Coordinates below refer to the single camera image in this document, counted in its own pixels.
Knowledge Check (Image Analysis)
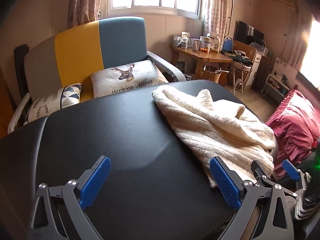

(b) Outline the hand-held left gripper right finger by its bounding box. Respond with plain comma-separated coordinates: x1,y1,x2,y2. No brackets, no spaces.
209,156,295,240

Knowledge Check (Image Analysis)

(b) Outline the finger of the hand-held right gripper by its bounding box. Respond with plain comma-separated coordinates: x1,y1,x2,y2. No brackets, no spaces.
282,159,312,193
251,160,295,197

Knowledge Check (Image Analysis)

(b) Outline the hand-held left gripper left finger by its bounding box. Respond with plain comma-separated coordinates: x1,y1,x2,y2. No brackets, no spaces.
28,155,111,240

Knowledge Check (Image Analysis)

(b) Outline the cream knitted sweater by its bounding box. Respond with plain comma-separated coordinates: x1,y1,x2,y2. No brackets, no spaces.
152,85,276,188

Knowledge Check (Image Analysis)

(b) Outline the dark green clothes pile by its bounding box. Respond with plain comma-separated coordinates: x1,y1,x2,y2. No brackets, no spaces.
222,50,251,65

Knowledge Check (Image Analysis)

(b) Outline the pink ruffled bedding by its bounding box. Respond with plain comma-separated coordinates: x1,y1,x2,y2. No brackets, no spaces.
265,89,320,178

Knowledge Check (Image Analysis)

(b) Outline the white shelf unit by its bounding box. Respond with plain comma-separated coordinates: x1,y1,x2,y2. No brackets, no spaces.
262,73,292,103

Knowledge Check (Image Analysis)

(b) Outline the dark bed headboard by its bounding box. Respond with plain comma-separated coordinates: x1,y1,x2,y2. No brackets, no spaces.
295,71,320,98

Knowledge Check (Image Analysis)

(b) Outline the geometric print pillow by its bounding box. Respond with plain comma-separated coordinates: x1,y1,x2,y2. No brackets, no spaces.
26,83,82,122

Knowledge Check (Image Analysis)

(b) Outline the white floral board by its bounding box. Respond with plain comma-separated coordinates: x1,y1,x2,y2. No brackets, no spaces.
272,56,300,80

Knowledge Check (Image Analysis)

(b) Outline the brown paper bag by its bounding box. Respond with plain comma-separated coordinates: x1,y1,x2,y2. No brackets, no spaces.
203,65,229,84

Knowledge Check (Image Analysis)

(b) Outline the white cabinet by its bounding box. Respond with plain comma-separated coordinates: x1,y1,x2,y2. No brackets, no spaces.
246,51,262,85

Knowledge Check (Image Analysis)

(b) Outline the white deer print pillow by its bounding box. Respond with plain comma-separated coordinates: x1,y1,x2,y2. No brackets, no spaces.
89,60,169,98

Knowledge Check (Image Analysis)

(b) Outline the wooden desk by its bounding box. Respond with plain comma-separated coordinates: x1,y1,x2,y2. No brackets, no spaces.
170,45,232,80

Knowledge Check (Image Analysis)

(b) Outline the blue chair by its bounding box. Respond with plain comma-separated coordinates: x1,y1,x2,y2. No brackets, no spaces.
222,36,234,53

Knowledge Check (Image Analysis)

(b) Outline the grey yellow blue sofa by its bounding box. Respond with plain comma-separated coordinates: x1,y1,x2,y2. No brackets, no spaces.
7,16,187,134

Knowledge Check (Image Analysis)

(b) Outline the plain pink curtain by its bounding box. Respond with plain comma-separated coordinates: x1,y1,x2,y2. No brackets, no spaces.
287,0,313,70

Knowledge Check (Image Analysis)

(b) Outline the white carton box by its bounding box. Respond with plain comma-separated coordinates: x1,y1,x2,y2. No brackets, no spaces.
210,34,221,51

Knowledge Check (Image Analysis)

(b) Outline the black upright board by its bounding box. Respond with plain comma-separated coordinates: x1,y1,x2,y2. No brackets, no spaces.
14,44,29,100

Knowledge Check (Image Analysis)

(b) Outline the black television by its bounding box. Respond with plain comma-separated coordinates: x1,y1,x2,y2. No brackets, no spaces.
236,20,265,46

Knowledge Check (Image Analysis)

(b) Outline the large tin can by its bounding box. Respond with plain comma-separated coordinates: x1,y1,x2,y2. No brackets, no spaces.
200,36,211,50

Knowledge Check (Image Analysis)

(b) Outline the pink patterned curtain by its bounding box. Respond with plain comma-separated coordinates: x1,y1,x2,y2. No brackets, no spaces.
203,0,235,39
67,0,109,29

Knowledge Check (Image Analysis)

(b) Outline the metal frame chair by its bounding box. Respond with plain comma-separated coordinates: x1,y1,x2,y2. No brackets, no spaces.
229,55,253,93

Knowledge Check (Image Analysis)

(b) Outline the thin wall pipe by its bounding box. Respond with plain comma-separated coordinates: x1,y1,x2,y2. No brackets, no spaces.
228,0,242,39

